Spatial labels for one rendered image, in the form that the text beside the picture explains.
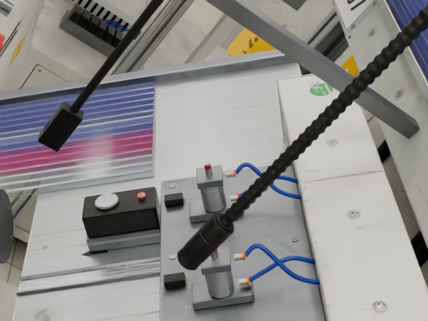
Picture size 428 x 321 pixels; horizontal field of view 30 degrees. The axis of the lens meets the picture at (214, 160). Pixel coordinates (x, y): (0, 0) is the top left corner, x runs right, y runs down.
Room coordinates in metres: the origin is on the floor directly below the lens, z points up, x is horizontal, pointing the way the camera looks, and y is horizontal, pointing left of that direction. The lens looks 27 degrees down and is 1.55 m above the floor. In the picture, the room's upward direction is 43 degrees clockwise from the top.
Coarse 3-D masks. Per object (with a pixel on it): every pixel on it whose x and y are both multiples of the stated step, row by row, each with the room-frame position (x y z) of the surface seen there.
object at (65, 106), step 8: (64, 104) 0.62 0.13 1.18; (56, 112) 0.62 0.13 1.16; (64, 112) 0.61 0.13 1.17; (72, 112) 0.62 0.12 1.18; (80, 112) 0.63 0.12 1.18; (56, 120) 0.61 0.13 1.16; (64, 120) 0.62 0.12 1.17; (72, 120) 0.62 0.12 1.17; (80, 120) 0.62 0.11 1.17; (48, 128) 0.61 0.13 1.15; (56, 128) 0.62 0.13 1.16; (64, 128) 0.62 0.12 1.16; (72, 128) 0.62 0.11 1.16; (40, 136) 0.61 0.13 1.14; (48, 136) 0.61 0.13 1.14; (56, 136) 0.62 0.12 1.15; (64, 136) 0.62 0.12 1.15; (48, 144) 0.62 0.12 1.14; (56, 144) 0.62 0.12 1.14
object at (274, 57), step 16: (192, 64) 1.01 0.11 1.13; (208, 64) 1.01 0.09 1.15; (224, 64) 1.01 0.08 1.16; (240, 64) 1.01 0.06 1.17; (256, 64) 1.02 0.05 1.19; (272, 64) 1.03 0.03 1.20; (80, 80) 0.96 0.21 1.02; (112, 80) 0.96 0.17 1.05; (128, 80) 0.97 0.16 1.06; (144, 80) 0.98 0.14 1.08; (160, 80) 0.98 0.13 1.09; (0, 96) 0.92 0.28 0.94; (16, 96) 0.92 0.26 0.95; (32, 96) 0.93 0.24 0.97; (48, 96) 0.94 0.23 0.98
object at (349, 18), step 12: (336, 0) 1.03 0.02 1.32; (348, 0) 1.01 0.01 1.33; (360, 0) 0.99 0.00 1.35; (372, 0) 0.96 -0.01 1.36; (384, 0) 0.87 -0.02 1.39; (348, 12) 0.99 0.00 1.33; (360, 12) 0.97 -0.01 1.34; (384, 12) 0.85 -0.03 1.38; (348, 24) 0.97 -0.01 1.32; (396, 24) 0.82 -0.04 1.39; (408, 48) 0.77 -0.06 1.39; (408, 60) 0.76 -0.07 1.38; (420, 72) 0.73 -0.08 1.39; (420, 84) 0.72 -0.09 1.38
